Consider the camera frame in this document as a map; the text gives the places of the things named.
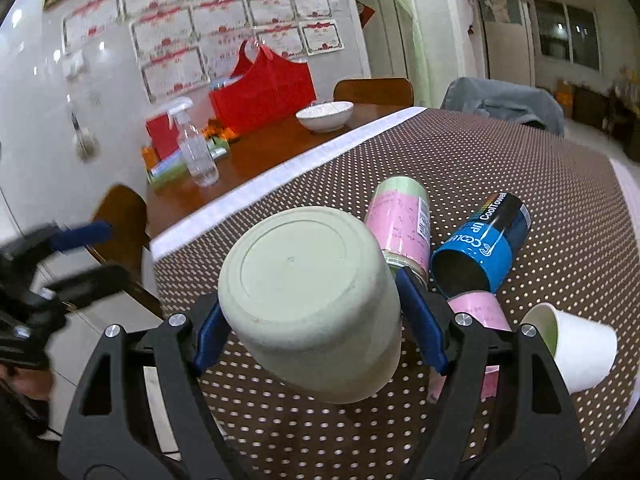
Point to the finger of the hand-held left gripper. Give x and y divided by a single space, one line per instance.
95 280
82 236

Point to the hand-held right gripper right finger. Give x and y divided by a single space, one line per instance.
424 320

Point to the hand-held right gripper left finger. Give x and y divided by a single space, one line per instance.
209 334

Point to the pale green cup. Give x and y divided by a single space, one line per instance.
305 300

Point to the person's left forearm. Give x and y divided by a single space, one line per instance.
22 410

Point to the white paper cup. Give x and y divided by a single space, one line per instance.
582 350

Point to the wooden chair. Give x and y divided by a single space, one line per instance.
372 91
122 230

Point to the pink label can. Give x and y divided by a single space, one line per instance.
400 220
480 307

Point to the blue label can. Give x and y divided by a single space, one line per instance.
487 245

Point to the green box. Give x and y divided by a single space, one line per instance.
167 170

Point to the red box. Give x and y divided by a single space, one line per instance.
161 135

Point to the clear spray bottle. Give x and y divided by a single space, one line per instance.
196 152

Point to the brown dotted tablecloth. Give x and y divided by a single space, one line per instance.
500 160

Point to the white bowl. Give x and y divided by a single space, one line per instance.
325 114

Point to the grey jacket on chair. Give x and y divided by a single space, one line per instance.
500 102

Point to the red bag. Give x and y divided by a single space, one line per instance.
265 92

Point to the window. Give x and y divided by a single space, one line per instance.
567 32

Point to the white wall switch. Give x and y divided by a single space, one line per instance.
75 65

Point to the group of wall certificates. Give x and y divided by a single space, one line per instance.
200 20

